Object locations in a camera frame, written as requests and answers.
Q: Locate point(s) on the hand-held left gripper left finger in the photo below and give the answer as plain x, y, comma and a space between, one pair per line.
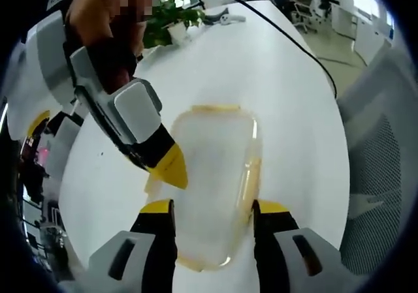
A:
137, 257

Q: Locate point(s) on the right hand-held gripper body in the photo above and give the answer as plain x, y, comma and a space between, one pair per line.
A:
31, 74

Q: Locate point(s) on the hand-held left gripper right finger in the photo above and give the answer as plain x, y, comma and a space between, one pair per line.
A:
287, 257

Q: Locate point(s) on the clear plastic food container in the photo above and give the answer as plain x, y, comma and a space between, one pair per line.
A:
215, 175

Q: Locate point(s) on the person's right hand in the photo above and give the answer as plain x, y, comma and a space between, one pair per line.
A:
89, 12

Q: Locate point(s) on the dark cluttered shelf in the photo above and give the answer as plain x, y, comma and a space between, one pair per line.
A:
42, 208

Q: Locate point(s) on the green potted plant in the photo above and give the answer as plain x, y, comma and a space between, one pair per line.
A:
173, 19

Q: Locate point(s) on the grey mesh office chair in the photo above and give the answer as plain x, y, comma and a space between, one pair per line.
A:
379, 162

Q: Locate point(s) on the white and grey device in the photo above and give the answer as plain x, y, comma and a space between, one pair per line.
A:
228, 17

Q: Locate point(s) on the white office chair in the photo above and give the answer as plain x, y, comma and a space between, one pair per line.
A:
305, 14

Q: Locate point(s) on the white low cabinet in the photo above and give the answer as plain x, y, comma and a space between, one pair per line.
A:
359, 28

